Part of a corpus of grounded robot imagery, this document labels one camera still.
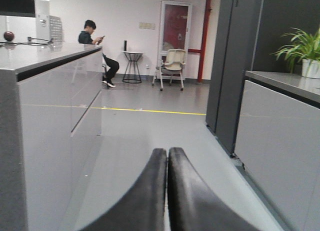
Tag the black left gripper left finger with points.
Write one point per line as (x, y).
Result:
(142, 207)

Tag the white plant pot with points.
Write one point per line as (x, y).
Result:
(310, 69)

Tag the round wire side table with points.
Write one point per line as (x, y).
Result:
(132, 72)

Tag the dark red ball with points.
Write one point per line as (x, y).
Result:
(8, 36)

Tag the dark tall cabinet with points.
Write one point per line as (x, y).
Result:
(249, 32)

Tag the beige office chair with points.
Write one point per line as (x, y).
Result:
(173, 65)

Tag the grey kitchen island cabinet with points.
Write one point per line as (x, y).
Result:
(49, 119)

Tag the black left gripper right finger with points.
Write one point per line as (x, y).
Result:
(192, 205)

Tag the black bottle on side table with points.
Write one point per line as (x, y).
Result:
(125, 45)

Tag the glass door display cabinet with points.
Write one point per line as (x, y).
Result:
(174, 28)

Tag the red vertical pipe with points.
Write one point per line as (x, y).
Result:
(202, 49)

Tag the green spider plant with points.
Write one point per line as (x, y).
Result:
(303, 46)

